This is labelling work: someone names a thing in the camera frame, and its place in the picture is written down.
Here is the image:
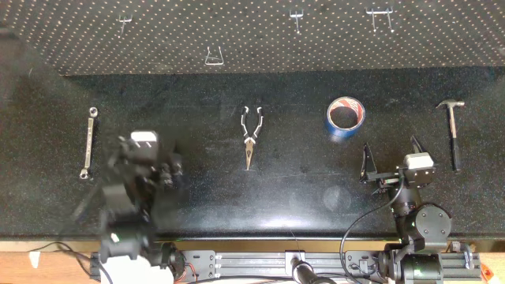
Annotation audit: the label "metal hook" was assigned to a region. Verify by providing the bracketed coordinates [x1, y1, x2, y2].
[365, 6, 395, 33]
[118, 13, 133, 39]
[204, 46, 225, 66]
[289, 9, 305, 35]

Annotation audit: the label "roll of blue tape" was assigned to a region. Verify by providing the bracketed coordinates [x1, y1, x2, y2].
[325, 95, 367, 139]

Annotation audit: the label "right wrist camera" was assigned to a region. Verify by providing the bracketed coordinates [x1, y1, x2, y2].
[402, 151, 435, 170]

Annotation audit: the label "black pegboard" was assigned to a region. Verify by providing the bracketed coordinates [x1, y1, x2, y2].
[0, 0, 505, 77]

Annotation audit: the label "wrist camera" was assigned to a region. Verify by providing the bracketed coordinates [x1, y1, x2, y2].
[129, 130, 159, 149]
[402, 151, 435, 170]

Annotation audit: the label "hammer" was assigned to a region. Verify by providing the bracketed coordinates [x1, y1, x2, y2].
[435, 99, 466, 173]

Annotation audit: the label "pliers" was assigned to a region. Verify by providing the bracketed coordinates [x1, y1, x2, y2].
[240, 105, 264, 171]

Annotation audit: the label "mounting rail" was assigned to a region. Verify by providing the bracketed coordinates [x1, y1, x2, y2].
[89, 240, 483, 284]

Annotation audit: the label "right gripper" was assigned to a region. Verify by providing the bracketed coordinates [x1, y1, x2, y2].
[359, 135, 437, 195]

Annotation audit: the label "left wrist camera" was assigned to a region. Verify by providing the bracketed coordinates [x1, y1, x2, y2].
[129, 130, 159, 149]

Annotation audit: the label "thin black wire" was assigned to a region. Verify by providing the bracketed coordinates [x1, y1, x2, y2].
[28, 241, 99, 279]

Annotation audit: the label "wrench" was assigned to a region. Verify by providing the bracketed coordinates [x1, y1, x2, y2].
[79, 106, 99, 181]

